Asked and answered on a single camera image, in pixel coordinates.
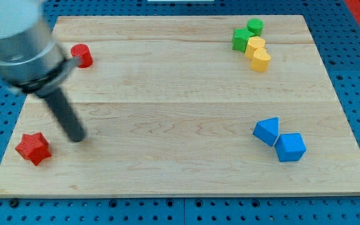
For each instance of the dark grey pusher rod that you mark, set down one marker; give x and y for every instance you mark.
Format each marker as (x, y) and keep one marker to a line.
(65, 115)

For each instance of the red cylinder block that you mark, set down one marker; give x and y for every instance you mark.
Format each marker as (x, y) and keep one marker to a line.
(82, 52)

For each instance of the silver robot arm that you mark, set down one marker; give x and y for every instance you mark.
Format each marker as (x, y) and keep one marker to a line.
(33, 62)

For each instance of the red star block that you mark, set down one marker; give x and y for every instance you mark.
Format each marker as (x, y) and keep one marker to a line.
(34, 148)

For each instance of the green star block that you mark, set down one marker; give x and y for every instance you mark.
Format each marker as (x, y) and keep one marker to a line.
(240, 38)

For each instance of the light wooden board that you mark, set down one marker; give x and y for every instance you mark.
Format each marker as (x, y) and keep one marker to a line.
(170, 109)

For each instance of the yellow pentagon block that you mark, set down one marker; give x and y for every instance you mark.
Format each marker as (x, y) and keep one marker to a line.
(253, 44)

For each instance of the yellow heart block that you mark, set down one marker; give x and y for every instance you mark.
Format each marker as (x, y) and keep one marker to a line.
(260, 60)

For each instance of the blue triangle block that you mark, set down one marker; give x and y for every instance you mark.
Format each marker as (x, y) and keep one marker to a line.
(267, 130)

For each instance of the green cylinder block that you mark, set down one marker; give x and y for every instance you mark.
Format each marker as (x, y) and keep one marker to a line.
(255, 26)

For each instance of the blue cube block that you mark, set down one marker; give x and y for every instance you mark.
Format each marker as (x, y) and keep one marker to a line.
(290, 147)

